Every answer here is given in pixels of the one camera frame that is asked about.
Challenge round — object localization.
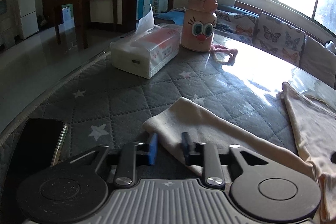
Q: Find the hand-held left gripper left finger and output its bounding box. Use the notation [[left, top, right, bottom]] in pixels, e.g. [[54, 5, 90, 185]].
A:
[[67, 133, 158, 189]]

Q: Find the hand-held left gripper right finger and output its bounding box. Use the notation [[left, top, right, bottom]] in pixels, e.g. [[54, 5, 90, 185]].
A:
[[182, 132, 272, 190]]

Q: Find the cream sweater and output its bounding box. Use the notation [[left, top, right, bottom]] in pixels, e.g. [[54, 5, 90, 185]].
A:
[[143, 81, 336, 223]]

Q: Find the grey quilted star table cover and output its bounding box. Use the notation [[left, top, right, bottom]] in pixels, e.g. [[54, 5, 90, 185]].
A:
[[0, 30, 336, 224]]

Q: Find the tissue pack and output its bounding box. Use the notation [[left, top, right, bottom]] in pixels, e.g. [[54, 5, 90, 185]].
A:
[[110, 5, 183, 80]]

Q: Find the black smartphone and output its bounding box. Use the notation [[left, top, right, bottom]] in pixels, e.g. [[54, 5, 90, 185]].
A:
[[10, 118, 69, 182]]

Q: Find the pink cartoon water bottle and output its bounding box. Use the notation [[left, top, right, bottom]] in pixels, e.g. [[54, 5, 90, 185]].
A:
[[180, 0, 218, 52]]

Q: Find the blue blanket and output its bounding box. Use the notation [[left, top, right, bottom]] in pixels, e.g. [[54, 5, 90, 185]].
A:
[[155, 7, 189, 26]]

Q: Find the wide butterfly print cushion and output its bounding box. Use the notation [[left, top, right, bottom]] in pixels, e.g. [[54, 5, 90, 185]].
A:
[[215, 9, 259, 46]]

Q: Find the square butterfly print cushion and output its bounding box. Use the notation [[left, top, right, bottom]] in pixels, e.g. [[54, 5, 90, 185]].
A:
[[253, 12, 306, 67]]

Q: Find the dark blue sofa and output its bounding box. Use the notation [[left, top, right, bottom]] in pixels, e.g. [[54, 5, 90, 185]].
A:
[[155, 4, 336, 89]]

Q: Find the blue cabinet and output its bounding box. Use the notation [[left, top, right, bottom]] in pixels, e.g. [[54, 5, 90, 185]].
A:
[[136, 0, 158, 20]]

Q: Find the plain grey cushion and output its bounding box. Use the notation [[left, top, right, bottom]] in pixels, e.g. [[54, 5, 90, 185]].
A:
[[299, 35, 336, 89]]

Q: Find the white refrigerator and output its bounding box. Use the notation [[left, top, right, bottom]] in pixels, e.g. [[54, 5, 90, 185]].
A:
[[17, 0, 40, 40]]

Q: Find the pink fuzzy strap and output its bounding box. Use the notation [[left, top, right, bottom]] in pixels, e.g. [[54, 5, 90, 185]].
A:
[[210, 43, 238, 65]]

